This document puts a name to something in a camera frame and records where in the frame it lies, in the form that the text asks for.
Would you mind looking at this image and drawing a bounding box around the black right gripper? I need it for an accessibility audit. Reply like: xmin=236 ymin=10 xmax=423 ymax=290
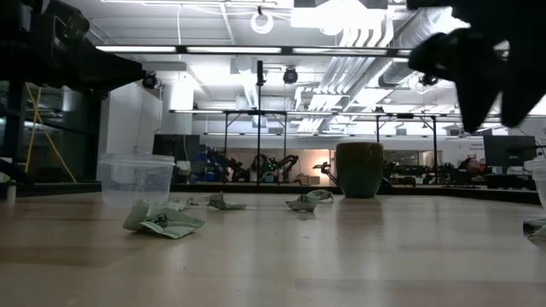
xmin=408 ymin=26 xmax=546 ymax=134

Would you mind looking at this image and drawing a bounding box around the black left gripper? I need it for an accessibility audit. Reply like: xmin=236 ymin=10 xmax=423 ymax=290
xmin=25 ymin=40 xmax=147 ymax=93

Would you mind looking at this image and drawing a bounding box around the green white sweetener packet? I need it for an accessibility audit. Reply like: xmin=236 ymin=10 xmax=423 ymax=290
xmin=122 ymin=200 xmax=206 ymax=240
xmin=526 ymin=220 xmax=546 ymax=242
xmin=285 ymin=194 xmax=320 ymax=213
xmin=207 ymin=191 xmax=248 ymax=211
xmin=306 ymin=188 xmax=335 ymax=202

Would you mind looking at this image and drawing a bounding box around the black computer monitor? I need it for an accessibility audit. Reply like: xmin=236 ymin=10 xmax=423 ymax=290
xmin=483 ymin=135 xmax=537 ymax=169

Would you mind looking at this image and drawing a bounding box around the black overhead light beam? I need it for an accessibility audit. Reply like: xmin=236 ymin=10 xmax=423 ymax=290
xmin=94 ymin=44 xmax=413 ymax=59

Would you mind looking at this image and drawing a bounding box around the person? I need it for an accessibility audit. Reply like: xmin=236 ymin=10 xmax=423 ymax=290
xmin=458 ymin=156 xmax=486 ymax=177

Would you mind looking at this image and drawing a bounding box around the clear plastic container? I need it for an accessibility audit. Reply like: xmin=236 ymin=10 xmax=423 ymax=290
xmin=96 ymin=153 xmax=176 ymax=209
xmin=522 ymin=158 xmax=546 ymax=247

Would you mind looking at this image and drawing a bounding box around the black tripod stand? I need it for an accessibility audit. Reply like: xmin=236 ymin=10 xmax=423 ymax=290
xmin=254 ymin=59 xmax=265 ymax=187

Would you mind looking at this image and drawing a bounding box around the olive green ceramic mug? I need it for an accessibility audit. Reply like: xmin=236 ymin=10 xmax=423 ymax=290
xmin=335 ymin=142 xmax=385 ymax=200

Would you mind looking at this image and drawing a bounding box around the small white cylinder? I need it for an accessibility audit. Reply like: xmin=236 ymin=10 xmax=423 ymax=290
xmin=5 ymin=180 xmax=18 ymax=206

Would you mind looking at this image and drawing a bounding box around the black background frame rig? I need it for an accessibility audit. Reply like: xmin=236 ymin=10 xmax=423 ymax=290
xmin=374 ymin=112 xmax=439 ymax=181
xmin=223 ymin=109 xmax=288 ymax=185

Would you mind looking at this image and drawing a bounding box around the yellow extension cable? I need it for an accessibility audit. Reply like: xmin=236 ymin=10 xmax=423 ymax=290
xmin=24 ymin=82 xmax=78 ymax=184

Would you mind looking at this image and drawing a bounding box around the white hanging cable ring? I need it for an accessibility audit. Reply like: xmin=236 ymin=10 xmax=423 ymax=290
xmin=250 ymin=11 xmax=275 ymax=35

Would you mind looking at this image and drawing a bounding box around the black aluminium table frame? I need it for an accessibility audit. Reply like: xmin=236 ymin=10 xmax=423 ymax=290
xmin=0 ymin=181 xmax=543 ymax=206

